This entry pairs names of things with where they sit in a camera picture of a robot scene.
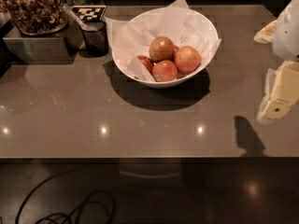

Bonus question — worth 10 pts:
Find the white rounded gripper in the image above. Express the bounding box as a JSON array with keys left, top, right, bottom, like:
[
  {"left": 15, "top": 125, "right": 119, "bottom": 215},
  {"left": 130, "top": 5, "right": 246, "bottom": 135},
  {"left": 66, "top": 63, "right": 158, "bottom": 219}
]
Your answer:
[{"left": 253, "top": 0, "right": 299, "bottom": 120}]

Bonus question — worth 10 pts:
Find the right red apple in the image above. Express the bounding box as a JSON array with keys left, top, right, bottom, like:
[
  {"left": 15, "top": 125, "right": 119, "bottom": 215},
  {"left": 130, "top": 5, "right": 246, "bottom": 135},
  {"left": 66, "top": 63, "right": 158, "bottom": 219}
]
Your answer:
[{"left": 174, "top": 46, "right": 202, "bottom": 74}]

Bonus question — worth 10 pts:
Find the white ceramic bowl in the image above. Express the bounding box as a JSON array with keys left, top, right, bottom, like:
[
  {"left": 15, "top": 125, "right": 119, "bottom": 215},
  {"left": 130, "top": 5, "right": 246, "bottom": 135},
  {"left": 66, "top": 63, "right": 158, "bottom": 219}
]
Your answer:
[{"left": 107, "top": 7, "right": 221, "bottom": 89}]

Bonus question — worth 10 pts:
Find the front red apple with sticker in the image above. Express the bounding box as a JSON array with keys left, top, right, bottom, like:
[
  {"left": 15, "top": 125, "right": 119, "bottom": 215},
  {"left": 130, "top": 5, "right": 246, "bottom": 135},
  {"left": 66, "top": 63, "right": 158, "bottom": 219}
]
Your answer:
[{"left": 152, "top": 60, "right": 178, "bottom": 82}]

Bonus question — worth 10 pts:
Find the top greenish red apple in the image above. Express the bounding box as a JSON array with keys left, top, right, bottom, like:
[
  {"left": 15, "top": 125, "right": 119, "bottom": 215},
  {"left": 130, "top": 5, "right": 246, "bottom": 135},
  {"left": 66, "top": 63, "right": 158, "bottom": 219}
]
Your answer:
[{"left": 149, "top": 36, "right": 175, "bottom": 63}]

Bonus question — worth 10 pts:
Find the left partly hidden red apple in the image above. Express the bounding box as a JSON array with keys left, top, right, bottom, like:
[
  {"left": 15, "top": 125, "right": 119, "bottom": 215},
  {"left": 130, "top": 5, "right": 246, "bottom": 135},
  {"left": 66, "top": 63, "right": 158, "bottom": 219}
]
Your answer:
[{"left": 137, "top": 55, "right": 154, "bottom": 73}]

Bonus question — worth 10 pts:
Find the white tissue paper liner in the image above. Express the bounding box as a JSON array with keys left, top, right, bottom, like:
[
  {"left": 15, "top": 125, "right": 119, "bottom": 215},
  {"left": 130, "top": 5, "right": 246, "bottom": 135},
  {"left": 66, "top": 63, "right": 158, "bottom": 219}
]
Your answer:
[{"left": 106, "top": 0, "right": 221, "bottom": 89}]

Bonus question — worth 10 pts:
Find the black mesh cup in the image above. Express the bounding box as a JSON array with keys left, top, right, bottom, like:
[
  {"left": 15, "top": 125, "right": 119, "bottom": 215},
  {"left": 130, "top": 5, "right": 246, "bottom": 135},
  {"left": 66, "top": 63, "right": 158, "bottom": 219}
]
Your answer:
[{"left": 80, "top": 21, "right": 109, "bottom": 57}]

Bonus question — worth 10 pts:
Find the white plastic utensil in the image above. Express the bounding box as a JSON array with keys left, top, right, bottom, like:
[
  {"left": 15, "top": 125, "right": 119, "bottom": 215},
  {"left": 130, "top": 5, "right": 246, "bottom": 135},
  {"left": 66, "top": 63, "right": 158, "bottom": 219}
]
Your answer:
[{"left": 63, "top": 4, "right": 96, "bottom": 32}]

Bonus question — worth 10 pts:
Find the black white fiducial marker card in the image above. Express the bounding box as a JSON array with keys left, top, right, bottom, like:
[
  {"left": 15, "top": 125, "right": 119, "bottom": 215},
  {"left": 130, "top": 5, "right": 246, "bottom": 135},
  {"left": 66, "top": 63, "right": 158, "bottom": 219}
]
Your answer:
[{"left": 72, "top": 5, "right": 107, "bottom": 22}]

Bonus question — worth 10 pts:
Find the grey metal box stand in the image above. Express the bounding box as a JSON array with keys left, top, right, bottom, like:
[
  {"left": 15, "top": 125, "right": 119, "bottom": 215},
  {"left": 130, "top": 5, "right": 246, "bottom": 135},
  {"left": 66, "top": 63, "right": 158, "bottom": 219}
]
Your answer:
[{"left": 4, "top": 22, "right": 83, "bottom": 64}]

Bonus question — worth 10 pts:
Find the black floor cable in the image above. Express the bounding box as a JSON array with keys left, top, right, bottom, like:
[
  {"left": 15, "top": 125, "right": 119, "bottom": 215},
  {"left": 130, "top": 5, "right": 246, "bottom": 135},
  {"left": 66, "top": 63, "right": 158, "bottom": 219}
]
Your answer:
[{"left": 14, "top": 168, "right": 118, "bottom": 224}]

